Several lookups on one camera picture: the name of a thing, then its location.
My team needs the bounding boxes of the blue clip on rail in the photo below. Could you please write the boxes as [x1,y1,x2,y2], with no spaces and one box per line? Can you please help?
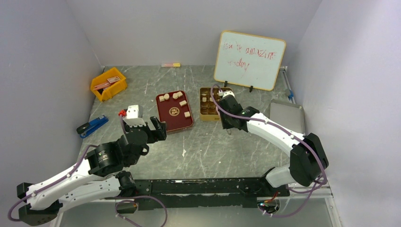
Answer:
[285,88,294,100]

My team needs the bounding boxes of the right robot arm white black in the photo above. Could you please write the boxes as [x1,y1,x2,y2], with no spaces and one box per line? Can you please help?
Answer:
[216,92,329,196]

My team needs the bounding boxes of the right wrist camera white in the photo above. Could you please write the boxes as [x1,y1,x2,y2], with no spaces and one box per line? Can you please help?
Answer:
[219,90,235,98]

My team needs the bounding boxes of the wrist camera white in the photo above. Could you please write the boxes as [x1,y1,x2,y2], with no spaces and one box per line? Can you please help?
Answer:
[118,105,143,119]
[219,90,235,98]

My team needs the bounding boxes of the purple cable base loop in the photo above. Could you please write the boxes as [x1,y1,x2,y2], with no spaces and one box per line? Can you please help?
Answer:
[114,195,168,227]

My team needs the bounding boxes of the silver box lid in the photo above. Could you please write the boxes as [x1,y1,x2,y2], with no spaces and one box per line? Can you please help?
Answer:
[269,100,305,134]

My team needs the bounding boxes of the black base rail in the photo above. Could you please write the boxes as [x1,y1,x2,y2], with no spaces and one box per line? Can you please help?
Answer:
[116,177,290,210]

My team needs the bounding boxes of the yellow plastic bin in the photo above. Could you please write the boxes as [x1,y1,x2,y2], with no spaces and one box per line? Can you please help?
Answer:
[90,67,128,102]

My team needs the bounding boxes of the rectangular chocolate near logo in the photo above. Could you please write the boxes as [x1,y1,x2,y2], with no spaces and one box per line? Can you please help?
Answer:
[179,100,187,106]

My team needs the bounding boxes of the whiteboard with yellow frame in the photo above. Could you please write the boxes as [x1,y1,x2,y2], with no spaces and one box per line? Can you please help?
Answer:
[214,30,286,91]

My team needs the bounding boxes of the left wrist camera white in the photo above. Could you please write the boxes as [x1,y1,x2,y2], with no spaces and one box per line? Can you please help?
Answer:
[118,105,143,119]

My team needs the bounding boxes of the gold chocolate box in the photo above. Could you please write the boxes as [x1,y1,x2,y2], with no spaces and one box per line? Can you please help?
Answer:
[199,87,220,122]

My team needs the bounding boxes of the yellow pink eraser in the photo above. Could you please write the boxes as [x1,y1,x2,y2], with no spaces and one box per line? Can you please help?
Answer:
[161,63,181,68]

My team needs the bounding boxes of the pink box in bin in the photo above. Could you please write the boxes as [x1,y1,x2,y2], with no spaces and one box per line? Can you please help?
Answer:
[93,76,121,90]

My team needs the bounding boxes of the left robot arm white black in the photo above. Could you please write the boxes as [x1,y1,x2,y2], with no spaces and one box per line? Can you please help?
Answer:
[8,116,167,226]

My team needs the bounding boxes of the red rectangular tray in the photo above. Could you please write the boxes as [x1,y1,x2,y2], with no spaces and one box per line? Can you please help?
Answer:
[156,90,194,132]

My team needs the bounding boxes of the blue black stapler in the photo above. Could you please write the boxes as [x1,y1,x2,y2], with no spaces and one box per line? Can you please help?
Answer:
[76,115,109,139]

